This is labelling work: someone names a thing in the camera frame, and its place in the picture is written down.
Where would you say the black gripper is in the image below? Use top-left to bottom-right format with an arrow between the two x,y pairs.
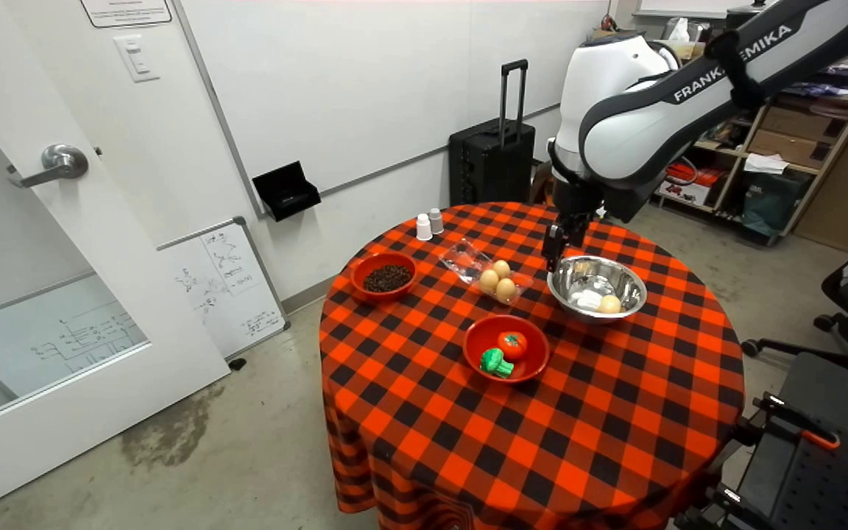
539,205 -> 593,275

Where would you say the orange tomato toy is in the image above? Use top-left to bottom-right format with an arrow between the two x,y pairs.
495,329 -> 533,363

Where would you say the green vegetable toy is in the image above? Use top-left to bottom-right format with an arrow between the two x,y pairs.
476,344 -> 517,379

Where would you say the silver metal bowl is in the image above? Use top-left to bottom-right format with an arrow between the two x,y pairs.
545,250 -> 649,322

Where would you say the clear plastic egg carton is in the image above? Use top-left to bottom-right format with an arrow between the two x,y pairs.
439,235 -> 527,307

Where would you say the orange plastic bowl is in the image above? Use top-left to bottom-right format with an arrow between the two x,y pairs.
458,311 -> 554,387

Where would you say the red bowl with dark contents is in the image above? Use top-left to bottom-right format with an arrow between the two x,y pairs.
346,250 -> 420,303

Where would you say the black suitcase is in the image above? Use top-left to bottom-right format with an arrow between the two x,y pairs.
446,55 -> 535,210

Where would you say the red box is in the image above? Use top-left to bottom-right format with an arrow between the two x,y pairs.
661,158 -> 730,210

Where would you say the storage shelf unit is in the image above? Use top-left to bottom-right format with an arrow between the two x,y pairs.
573,26 -> 848,248

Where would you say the orange black checkered tablecloth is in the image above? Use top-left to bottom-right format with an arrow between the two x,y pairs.
315,201 -> 748,530

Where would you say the green bin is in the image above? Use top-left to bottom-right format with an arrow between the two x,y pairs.
736,172 -> 810,238

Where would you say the small leaning whiteboard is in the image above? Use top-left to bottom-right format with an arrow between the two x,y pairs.
156,214 -> 289,359

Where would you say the black perforated mounting platform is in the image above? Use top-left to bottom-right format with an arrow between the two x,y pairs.
727,347 -> 848,530

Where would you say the white door with window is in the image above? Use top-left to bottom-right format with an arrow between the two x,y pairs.
0,0 -> 231,523

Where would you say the large wall whiteboard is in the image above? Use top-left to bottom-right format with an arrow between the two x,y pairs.
167,0 -> 613,222

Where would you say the black wall holder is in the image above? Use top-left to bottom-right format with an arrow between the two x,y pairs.
249,158 -> 324,225

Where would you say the black clamp orange handle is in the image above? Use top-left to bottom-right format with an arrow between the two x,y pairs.
754,392 -> 844,453

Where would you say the white light switch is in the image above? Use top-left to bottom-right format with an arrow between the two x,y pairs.
111,32 -> 161,86

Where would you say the white wall sign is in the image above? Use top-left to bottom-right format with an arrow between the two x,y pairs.
75,0 -> 177,30

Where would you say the silver door handle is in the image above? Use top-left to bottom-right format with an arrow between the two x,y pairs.
6,141 -> 90,191

